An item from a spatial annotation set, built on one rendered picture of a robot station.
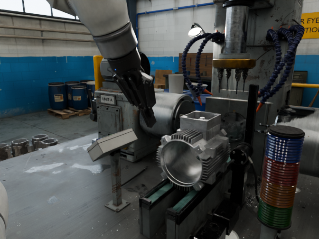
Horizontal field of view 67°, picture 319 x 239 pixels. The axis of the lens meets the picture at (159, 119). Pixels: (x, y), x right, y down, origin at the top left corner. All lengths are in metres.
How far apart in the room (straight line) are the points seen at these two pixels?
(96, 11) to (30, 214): 0.76
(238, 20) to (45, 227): 1.03
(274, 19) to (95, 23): 0.91
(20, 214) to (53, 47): 6.01
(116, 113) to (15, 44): 5.33
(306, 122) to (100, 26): 0.72
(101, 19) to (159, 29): 7.22
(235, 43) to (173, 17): 6.44
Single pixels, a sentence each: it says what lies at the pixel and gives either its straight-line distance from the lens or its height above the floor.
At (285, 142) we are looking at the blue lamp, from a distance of 0.46.
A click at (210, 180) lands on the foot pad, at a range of 0.79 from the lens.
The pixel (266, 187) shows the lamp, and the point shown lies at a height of 1.11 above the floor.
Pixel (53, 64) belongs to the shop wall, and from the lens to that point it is 6.82.
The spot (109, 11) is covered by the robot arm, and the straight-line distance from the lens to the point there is 0.52.
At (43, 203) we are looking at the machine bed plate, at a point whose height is 0.80.
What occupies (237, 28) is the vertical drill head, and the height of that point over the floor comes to 1.45.
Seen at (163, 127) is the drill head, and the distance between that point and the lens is 1.12.
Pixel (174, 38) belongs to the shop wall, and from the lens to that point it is 7.36.
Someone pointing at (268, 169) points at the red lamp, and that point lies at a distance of 0.49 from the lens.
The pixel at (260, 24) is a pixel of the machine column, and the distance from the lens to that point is 1.27.
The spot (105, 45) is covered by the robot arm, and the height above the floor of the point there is 1.37.
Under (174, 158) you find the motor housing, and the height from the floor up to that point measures 0.99.
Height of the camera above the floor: 1.35
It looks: 15 degrees down
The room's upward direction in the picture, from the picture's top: straight up
